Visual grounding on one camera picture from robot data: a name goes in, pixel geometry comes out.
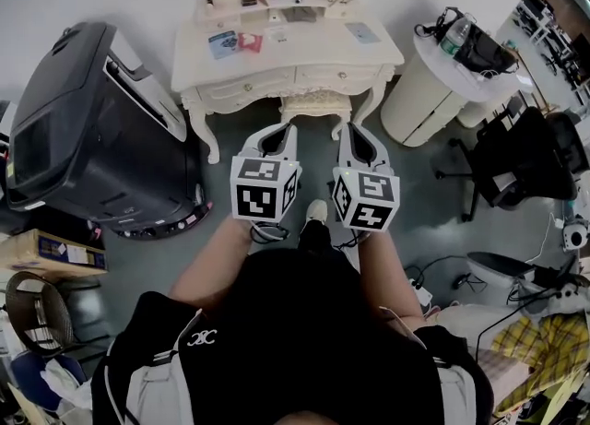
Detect hand-held gripper cable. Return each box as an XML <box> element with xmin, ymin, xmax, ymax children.
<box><xmin>251</xmin><ymin>222</ymin><xmax>291</xmax><ymax>244</ymax></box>
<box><xmin>334</xmin><ymin>229</ymin><xmax>370</xmax><ymax>252</ymax></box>

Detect person's right forearm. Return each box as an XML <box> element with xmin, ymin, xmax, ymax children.
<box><xmin>357</xmin><ymin>229</ymin><xmax>428</xmax><ymax>330</ymax></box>

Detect person's black trousers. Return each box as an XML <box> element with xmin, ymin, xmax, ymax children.
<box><xmin>298</xmin><ymin>218</ymin><xmax>334</xmax><ymax>258</ymax></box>

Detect white power strip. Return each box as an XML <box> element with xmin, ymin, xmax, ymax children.
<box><xmin>407</xmin><ymin>277</ymin><xmax>434</xmax><ymax>307</ymax></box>

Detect cream ornate dressing table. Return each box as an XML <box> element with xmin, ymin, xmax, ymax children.
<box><xmin>170</xmin><ymin>0</ymin><xmax>406</xmax><ymax>165</ymax></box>

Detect row of office desks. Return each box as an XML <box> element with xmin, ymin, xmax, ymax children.
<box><xmin>513</xmin><ymin>0</ymin><xmax>590</xmax><ymax>106</ymax></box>

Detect grey folded cloth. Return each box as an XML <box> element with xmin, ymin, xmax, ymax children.
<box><xmin>281</xmin><ymin>6</ymin><xmax>319</xmax><ymax>24</ymax></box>

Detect black power cable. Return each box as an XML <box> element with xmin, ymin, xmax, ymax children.
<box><xmin>405</xmin><ymin>254</ymin><xmax>471</xmax><ymax>290</ymax></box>

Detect large black mobile robot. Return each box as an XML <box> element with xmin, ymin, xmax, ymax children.
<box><xmin>5</xmin><ymin>20</ymin><xmax>216</xmax><ymax>241</ymax></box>

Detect light blue card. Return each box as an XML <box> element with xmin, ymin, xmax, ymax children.
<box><xmin>344</xmin><ymin>21</ymin><xmax>382</xmax><ymax>44</ymax></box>

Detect blue booklet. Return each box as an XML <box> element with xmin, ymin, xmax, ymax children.
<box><xmin>206</xmin><ymin>30</ymin><xmax>241</xmax><ymax>60</ymax></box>

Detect white crumpled cloth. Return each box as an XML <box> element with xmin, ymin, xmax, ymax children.
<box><xmin>40</xmin><ymin>358</ymin><xmax>93</xmax><ymax>415</ymax></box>

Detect person's right shoe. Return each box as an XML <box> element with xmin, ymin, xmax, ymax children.
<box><xmin>304</xmin><ymin>198</ymin><xmax>330</xmax><ymax>233</ymax></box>

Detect white cylinder bin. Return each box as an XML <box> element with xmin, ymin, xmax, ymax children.
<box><xmin>455</xmin><ymin>90</ymin><xmax>499</xmax><ymax>129</ymax></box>

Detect black office chair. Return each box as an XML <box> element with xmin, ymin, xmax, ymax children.
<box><xmin>433</xmin><ymin>107</ymin><xmax>590</xmax><ymax>224</ymax></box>

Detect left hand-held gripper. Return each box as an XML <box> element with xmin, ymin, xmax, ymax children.
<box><xmin>229</xmin><ymin>122</ymin><xmax>303</xmax><ymax>222</ymax></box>

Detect yellow plaid cloth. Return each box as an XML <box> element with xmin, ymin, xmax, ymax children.
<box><xmin>489</xmin><ymin>312</ymin><xmax>590</xmax><ymax>415</ymax></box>

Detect right hand-held gripper cable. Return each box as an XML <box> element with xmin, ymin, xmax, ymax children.
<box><xmin>334</xmin><ymin>229</ymin><xmax>370</xmax><ymax>252</ymax></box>

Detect cream upholstered stool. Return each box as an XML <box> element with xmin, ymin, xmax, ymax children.
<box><xmin>278</xmin><ymin>90</ymin><xmax>352</xmax><ymax>141</ymax></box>

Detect wire mesh basket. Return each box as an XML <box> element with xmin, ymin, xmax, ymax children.
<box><xmin>5</xmin><ymin>270</ymin><xmax>75</xmax><ymax>359</ymax></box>

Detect clear water bottle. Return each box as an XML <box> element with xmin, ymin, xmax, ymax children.
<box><xmin>437</xmin><ymin>16</ymin><xmax>472</xmax><ymax>61</ymax></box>

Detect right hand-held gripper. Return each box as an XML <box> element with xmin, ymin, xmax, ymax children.
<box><xmin>331</xmin><ymin>122</ymin><xmax>401</xmax><ymax>233</ymax></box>

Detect red card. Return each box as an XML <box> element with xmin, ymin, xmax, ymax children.
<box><xmin>237</xmin><ymin>31</ymin><xmax>265</xmax><ymax>53</ymax></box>

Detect pink covered table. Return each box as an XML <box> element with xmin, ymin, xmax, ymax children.
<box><xmin>432</xmin><ymin>305</ymin><xmax>531</xmax><ymax>415</ymax></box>

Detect white round cabinet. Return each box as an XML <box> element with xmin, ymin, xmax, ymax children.
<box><xmin>380</xmin><ymin>21</ymin><xmax>522</xmax><ymax>148</ymax></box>

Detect person's left forearm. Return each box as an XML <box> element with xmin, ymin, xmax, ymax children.
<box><xmin>168</xmin><ymin>216</ymin><xmax>254</xmax><ymax>318</ymax></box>

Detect cardboard box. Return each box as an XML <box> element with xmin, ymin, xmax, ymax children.
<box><xmin>0</xmin><ymin>228</ymin><xmax>110</xmax><ymax>282</ymax></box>

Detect left hand-held gripper cable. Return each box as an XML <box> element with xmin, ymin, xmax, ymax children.
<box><xmin>251</xmin><ymin>222</ymin><xmax>291</xmax><ymax>244</ymax></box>

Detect blue chair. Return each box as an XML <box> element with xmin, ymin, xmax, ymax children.
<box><xmin>11</xmin><ymin>351</ymin><xmax>89</xmax><ymax>408</ymax></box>

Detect black bag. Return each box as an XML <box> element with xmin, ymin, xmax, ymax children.
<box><xmin>454</xmin><ymin>21</ymin><xmax>520</xmax><ymax>77</ymax></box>

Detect white round camera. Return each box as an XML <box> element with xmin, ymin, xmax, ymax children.
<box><xmin>562</xmin><ymin>219</ymin><xmax>589</xmax><ymax>254</ymax></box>

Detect person's black shirt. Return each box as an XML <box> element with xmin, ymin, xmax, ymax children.
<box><xmin>90</xmin><ymin>247</ymin><xmax>494</xmax><ymax>425</ymax></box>

